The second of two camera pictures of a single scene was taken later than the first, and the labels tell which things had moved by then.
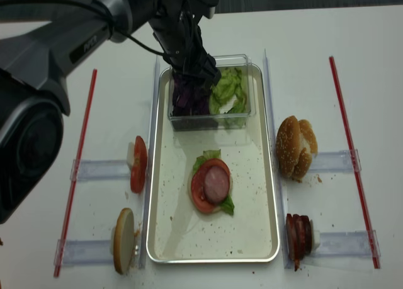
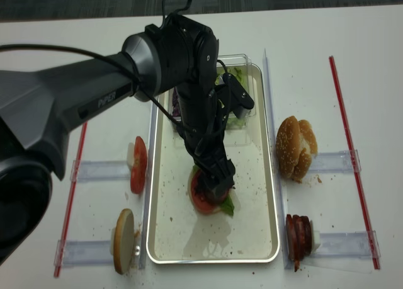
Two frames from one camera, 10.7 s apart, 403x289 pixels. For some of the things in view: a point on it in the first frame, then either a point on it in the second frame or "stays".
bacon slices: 299,237 stays
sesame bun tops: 296,142 stays
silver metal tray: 177,232 stays
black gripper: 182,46 -> 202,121
